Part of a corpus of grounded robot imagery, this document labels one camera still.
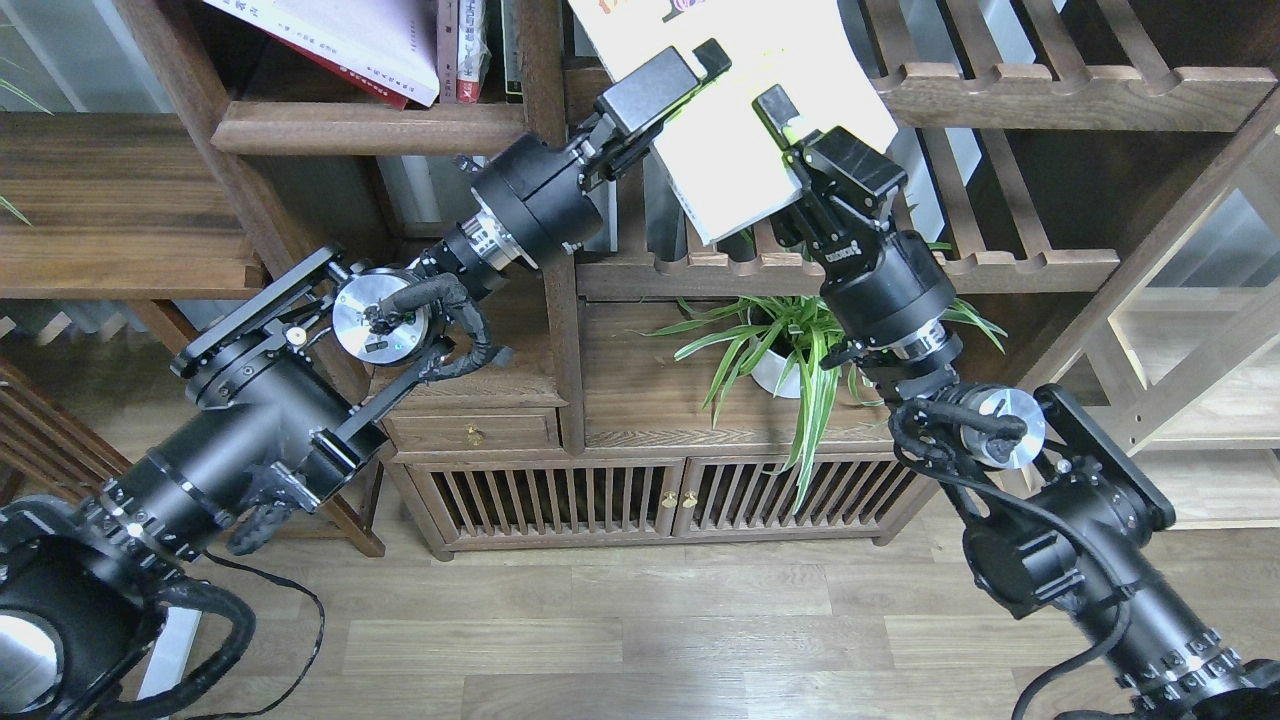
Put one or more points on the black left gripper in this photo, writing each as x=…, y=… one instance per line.
x=534, y=200

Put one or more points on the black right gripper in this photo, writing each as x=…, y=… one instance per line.
x=882, y=284

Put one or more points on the yellow green book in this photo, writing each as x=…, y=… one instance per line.
x=722, y=162

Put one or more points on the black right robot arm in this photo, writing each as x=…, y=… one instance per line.
x=1055, y=513

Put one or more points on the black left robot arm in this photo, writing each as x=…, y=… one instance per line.
x=100, y=618

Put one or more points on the dark upright book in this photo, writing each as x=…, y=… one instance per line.
x=511, y=56

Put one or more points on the potted spider plant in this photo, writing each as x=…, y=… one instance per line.
x=786, y=336

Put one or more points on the red white upright book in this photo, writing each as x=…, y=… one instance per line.
x=472, y=53

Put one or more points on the maroon upright book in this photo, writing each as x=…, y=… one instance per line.
x=446, y=49

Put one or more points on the dark wooden bookshelf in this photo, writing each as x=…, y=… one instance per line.
x=1055, y=176

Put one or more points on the white table leg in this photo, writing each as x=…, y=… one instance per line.
x=168, y=658

